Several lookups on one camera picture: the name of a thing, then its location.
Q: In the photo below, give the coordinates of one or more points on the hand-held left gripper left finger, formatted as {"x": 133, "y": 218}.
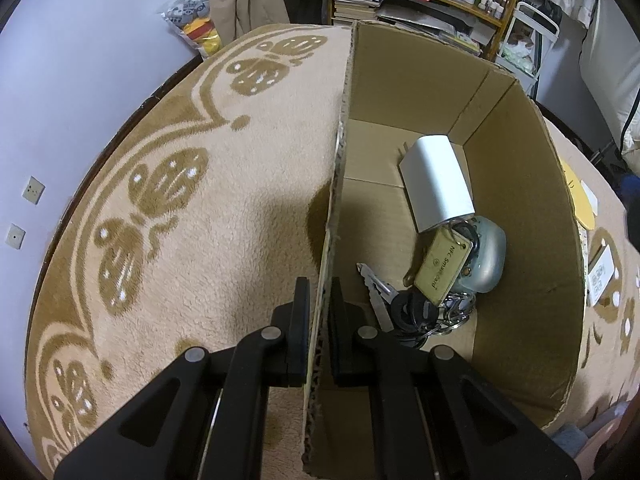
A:
{"x": 295, "y": 350}

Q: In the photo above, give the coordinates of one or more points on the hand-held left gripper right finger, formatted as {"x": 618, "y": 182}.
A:
{"x": 345, "y": 355}

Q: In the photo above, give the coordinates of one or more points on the key bunch with yellow tag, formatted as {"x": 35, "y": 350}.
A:
{"x": 442, "y": 267}

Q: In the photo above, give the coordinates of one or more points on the grey earbuds case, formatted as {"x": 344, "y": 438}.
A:
{"x": 487, "y": 255}

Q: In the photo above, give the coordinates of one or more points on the white charger plug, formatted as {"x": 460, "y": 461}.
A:
{"x": 437, "y": 185}

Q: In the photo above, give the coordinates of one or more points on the cardboard box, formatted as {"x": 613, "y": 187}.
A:
{"x": 525, "y": 210}

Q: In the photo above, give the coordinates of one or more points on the white ruler strip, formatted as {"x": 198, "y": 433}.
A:
{"x": 583, "y": 242}

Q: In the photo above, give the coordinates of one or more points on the white button card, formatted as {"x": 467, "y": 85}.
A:
{"x": 600, "y": 275}

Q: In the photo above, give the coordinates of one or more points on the small white card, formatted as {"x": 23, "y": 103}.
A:
{"x": 590, "y": 195}

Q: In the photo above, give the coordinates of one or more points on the wooden shelf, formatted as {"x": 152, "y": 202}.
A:
{"x": 492, "y": 47}

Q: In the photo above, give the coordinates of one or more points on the bag of plush toys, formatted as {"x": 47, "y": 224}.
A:
{"x": 195, "y": 15}

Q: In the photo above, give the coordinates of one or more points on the stack of books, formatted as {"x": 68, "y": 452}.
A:
{"x": 355, "y": 5}

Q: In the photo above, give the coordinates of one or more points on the white trolley cart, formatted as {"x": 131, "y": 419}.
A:
{"x": 522, "y": 6}

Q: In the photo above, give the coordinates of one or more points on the white down coat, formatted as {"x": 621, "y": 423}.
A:
{"x": 610, "y": 60}

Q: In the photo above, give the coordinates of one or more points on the wall socket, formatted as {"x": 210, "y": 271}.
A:
{"x": 15, "y": 235}
{"x": 34, "y": 190}

